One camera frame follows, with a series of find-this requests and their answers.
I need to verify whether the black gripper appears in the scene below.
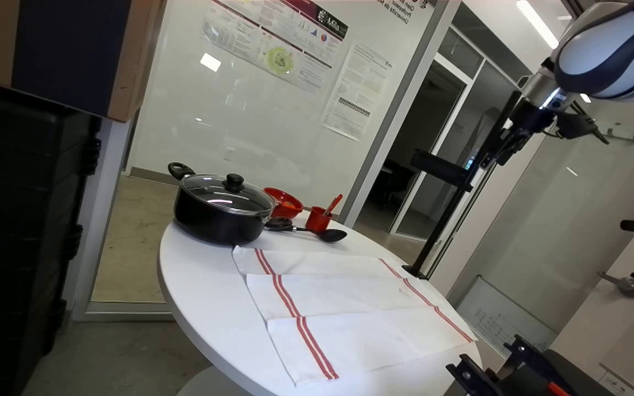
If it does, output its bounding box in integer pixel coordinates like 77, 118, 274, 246
504, 93, 560, 168

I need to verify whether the white towel with red stripes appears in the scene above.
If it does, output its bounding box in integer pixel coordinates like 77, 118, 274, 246
230, 245, 477, 390

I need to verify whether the ceiling light strip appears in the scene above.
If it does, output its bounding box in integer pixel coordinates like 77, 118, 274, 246
516, 0, 561, 50

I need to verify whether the black tripod stand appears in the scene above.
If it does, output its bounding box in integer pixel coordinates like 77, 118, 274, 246
404, 94, 529, 281

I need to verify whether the white paper notice sheet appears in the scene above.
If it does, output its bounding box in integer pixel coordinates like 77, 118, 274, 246
322, 43, 397, 144

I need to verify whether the grey round knob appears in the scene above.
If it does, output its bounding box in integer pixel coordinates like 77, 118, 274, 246
599, 270, 634, 300

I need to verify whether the black spoon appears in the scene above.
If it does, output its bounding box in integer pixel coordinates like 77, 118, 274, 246
315, 228, 351, 246

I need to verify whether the red plastic cup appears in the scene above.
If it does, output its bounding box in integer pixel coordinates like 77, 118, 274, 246
306, 206, 336, 235

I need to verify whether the red plastic bowl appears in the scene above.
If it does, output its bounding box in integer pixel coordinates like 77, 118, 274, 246
262, 185, 306, 223

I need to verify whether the glass pot lid black knob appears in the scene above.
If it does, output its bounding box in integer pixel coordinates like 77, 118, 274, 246
176, 173, 275, 221

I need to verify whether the black cooking pot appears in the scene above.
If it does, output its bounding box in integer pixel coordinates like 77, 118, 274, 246
165, 160, 274, 250

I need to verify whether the black equipment case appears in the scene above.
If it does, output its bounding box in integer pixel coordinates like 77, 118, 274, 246
0, 75, 104, 396

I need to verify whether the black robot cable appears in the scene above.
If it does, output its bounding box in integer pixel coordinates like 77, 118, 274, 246
550, 101, 613, 147

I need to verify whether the wall coat hook rail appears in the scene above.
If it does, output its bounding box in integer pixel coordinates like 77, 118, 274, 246
577, 119, 634, 149

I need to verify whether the red utensil handle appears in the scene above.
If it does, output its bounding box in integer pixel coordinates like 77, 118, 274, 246
323, 191, 347, 218

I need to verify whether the black metal clamp frame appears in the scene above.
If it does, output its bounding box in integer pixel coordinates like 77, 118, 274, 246
444, 335, 577, 396

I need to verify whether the large wall poster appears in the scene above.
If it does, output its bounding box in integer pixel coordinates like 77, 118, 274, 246
201, 0, 351, 97

